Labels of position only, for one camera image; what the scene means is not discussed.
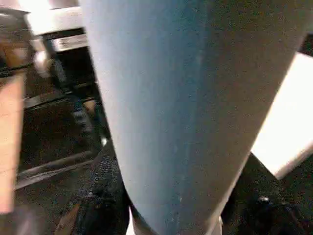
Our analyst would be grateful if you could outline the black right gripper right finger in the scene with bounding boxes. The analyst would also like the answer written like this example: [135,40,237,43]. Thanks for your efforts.
[221,151,313,235]

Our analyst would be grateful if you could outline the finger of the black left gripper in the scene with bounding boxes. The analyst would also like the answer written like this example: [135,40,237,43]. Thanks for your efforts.
[71,97,95,143]
[92,101,110,150]

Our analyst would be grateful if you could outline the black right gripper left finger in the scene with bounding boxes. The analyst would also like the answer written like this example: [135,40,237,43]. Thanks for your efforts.
[73,140,133,235]

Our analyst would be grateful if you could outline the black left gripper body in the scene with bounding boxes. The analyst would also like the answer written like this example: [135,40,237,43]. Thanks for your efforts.
[41,27,99,94]

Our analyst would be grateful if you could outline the white plastic table leg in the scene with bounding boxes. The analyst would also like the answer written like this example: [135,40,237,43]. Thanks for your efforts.
[78,0,313,235]

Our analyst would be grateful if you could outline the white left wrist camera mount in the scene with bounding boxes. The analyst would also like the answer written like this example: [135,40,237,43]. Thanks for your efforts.
[23,0,86,35]

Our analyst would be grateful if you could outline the black table mat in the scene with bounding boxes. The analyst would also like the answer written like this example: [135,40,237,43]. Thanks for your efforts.
[14,80,313,235]

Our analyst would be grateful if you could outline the white plastic table top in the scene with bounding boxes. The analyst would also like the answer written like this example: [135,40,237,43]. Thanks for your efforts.
[250,52,313,181]

